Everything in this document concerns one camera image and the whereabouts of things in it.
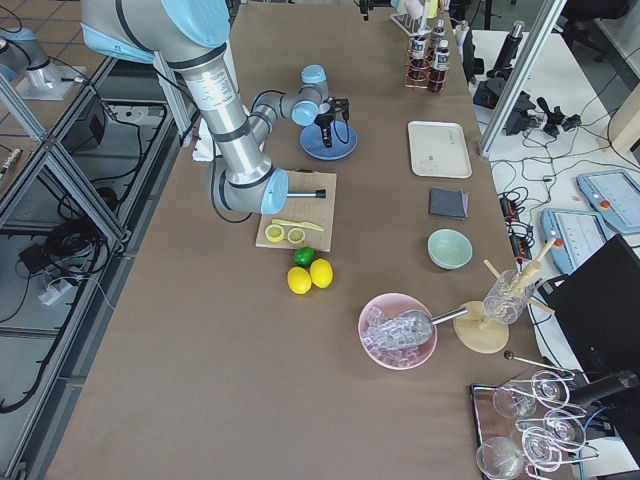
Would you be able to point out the copper wire bottle rack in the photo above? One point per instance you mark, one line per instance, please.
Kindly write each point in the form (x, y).
(429, 57)

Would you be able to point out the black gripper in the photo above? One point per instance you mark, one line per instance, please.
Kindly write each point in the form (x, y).
(365, 12)
(324, 121)

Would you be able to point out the round wooden stand base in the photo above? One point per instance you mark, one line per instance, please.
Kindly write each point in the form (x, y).
(478, 332)

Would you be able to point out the clear ice cubes pile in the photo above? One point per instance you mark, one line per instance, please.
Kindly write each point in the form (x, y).
(385, 335)

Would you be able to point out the wine glass rack tray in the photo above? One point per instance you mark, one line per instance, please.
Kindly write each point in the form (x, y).
(528, 428)

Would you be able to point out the pink bowl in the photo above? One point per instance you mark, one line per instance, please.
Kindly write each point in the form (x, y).
(378, 311)

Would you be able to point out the tea bottle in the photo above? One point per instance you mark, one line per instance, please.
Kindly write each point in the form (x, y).
(438, 33)
(417, 63)
(439, 67)

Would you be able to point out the tea bottle front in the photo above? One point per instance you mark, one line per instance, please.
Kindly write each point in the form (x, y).
(439, 67)

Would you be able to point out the yellow lemon near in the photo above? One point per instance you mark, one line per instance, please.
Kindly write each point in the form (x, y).
(299, 280)

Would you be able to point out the lemon half lower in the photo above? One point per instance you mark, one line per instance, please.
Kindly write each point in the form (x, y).
(296, 235)

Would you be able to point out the mint green bowl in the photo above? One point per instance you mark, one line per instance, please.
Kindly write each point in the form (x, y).
(449, 249)

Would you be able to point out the tea bottle left back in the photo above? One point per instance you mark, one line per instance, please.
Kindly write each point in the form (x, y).
(438, 33)

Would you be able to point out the wooden cutting board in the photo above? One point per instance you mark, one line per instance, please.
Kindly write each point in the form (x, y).
(319, 211)

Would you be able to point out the yellow lemon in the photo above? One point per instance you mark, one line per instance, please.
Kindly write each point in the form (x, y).
(321, 273)
(299, 280)

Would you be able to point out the metal ice scoop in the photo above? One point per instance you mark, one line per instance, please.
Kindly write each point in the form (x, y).
(417, 327)

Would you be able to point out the yellow plastic knife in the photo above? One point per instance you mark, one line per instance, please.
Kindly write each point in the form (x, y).
(301, 224)

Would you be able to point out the green lime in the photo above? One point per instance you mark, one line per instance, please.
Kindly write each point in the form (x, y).
(304, 256)

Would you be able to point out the blue plate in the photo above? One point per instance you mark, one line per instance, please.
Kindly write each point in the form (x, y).
(344, 141)

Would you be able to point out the black laptop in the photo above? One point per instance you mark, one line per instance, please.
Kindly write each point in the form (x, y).
(597, 308)

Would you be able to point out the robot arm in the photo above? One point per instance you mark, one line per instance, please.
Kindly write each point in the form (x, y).
(192, 36)

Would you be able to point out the yellow lemon far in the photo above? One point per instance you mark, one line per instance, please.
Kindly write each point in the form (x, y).
(321, 273)

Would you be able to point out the blue teach pendant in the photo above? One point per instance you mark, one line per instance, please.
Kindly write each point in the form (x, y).
(614, 195)
(578, 234)

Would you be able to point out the lemon half upper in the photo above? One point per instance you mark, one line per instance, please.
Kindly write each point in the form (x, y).
(274, 233)

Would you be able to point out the glass cup on stand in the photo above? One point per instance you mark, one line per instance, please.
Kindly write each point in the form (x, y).
(504, 303)

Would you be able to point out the grey folded cloth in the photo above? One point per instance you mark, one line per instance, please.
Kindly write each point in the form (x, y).
(452, 204)

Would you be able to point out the tea bottle right back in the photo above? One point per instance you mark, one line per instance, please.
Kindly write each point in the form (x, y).
(417, 63)

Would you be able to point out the cream rabbit tray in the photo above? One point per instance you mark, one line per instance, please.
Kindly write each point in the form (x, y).
(438, 150)

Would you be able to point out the blue teach pendant far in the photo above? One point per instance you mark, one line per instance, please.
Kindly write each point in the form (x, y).
(614, 195)

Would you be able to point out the blue teach pendant near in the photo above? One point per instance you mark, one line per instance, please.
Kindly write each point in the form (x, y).
(578, 234)

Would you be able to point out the lemon half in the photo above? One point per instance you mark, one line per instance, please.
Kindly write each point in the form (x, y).
(296, 235)
(274, 233)

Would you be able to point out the aluminium frame post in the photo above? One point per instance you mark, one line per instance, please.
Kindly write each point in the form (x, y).
(533, 44)

